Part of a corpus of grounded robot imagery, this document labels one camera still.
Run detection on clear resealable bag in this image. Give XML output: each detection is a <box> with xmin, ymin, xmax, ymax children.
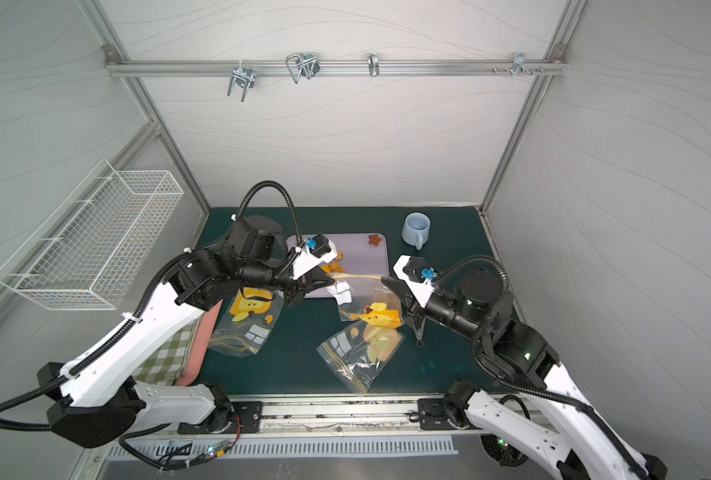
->
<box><xmin>327</xmin><ymin>273</ymin><xmax>403</xmax><ymax>329</ymax></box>

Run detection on resealable bag table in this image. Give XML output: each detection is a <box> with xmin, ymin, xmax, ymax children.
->
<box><xmin>317</xmin><ymin>320</ymin><xmax>403</xmax><ymax>395</ymax></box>

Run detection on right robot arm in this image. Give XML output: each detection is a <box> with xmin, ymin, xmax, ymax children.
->
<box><xmin>381</xmin><ymin>255</ymin><xmax>667</xmax><ymax>479</ymax></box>

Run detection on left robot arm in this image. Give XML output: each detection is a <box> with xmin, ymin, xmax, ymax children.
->
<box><xmin>0</xmin><ymin>180</ymin><xmax>338</xmax><ymax>448</ymax></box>

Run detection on resealable bag with duck print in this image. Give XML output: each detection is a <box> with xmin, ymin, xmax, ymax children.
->
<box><xmin>208</xmin><ymin>287</ymin><xmax>285</xmax><ymax>358</ymax></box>

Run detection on metal tongs on table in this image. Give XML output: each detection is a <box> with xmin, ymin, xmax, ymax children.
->
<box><xmin>413</xmin><ymin>318</ymin><xmax>425</xmax><ymax>348</ymax></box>

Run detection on light blue ceramic mug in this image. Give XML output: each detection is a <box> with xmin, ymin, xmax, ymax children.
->
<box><xmin>401</xmin><ymin>212</ymin><xmax>431</xmax><ymax>250</ymax></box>

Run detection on pink tray with checked cloth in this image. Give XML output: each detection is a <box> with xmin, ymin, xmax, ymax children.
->
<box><xmin>132</xmin><ymin>302</ymin><xmax>223</xmax><ymax>386</ymax></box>

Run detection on metal hook clamp left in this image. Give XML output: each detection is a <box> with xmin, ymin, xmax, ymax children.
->
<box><xmin>227</xmin><ymin>62</ymin><xmax>256</xmax><ymax>102</ymax></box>

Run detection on metal hook clamp middle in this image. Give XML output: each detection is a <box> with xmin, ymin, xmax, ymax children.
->
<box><xmin>285</xmin><ymin>52</ymin><xmax>321</xmax><ymax>84</ymax></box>

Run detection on metal hook clamp small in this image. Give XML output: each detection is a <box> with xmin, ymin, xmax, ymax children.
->
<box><xmin>367</xmin><ymin>53</ymin><xmax>379</xmax><ymax>78</ymax></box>

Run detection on metal hook clamp right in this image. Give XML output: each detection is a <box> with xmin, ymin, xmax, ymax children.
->
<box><xmin>491</xmin><ymin>53</ymin><xmax>543</xmax><ymax>77</ymax></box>

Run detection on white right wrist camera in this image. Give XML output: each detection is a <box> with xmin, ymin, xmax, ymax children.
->
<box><xmin>393</xmin><ymin>255</ymin><xmax>437</xmax><ymax>308</ymax></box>

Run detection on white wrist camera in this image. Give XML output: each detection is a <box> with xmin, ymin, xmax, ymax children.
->
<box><xmin>292</xmin><ymin>234</ymin><xmax>339</xmax><ymax>280</ymax></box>
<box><xmin>393</xmin><ymin>255</ymin><xmax>437</xmax><ymax>308</ymax></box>

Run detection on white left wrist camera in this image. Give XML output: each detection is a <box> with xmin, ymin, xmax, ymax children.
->
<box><xmin>292</xmin><ymin>234</ymin><xmax>339</xmax><ymax>280</ymax></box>

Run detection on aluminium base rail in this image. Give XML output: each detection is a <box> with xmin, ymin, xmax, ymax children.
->
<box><xmin>114</xmin><ymin>392</ymin><xmax>573</xmax><ymax>436</ymax></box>

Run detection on white wire basket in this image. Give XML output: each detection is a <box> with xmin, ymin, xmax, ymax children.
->
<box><xmin>0</xmin><ymin>159</ymin><xmax>184</xmax><ymax>311</ymax></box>

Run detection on aluminium cross rail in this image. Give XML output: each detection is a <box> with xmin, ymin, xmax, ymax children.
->
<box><xmin>106</xmin><ymin>57</ymin><xmax>569</xmax><ymax>78</ymax></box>

